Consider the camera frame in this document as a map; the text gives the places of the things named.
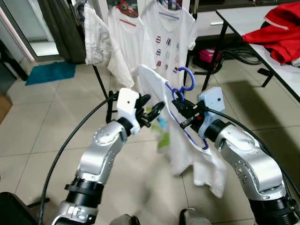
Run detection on purple plastic hanger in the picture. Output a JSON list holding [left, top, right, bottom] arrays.
[[164, 66, 210, 151]]

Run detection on white T-shirt green print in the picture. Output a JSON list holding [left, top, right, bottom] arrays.
[[137, 64, 229, 198]]

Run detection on pink box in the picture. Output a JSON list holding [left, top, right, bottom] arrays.
[[198, 47, 222, 64]]

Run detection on plain white T-shirt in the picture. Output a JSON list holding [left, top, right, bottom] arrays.
[[107, 5, 156, 89]]

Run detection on white T-shirt flag prints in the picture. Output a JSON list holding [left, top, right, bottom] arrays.
[[140, 0, 199, 81]]

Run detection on white striped shirt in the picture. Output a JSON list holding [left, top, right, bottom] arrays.
[[83, 2, 114, 66]]

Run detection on grey robot right foot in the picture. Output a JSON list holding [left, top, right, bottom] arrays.
[[180, 209, 212, 225]]

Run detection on grey robot foot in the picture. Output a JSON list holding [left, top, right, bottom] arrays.
[[109, 214, 140, 225], [180, 209, 212, 225]]

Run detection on teal floor mat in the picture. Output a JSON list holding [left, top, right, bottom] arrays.
[[25, 62, 76, 86]]

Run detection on white table black legs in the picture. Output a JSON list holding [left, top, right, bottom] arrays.
[[216, 5, 300, 103]]

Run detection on grey robot left foot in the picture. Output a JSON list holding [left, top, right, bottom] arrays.
[[109, 214, 140, 225]]

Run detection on grey curtain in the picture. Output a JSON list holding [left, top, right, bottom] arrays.
[[37, 0, 88, 64]]

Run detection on red garment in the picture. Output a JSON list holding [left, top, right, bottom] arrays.
[[241, 1, 300, 65]]

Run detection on brown cardboard box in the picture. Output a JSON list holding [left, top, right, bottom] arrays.
[[0, 94, 13, 123]]

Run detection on dark low furniture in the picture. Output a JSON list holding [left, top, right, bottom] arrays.
[[0, 40, 30, 94]]

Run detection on glass sliding door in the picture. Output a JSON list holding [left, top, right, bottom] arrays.
[[0, 0, 61, 61]]

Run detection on black object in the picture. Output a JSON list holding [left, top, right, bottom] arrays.
[[0, 191, 39, 225]]

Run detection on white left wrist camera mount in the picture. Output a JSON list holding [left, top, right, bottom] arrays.
[[116, 88, 142, 136]]

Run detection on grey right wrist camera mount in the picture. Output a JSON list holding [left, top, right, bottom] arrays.
[[197, 87, 225, 136]]

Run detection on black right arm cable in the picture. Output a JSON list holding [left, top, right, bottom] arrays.
[[204, 108, 300, 209]]

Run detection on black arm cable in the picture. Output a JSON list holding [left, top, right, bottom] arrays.
[[204, 108, 300, 209], [40, 91, 120, 225]]

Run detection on black floor cables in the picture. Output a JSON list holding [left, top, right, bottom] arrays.
[[220, 47, 265, 66]]

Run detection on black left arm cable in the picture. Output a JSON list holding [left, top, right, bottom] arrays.
[[40, 91, 120, 225]]

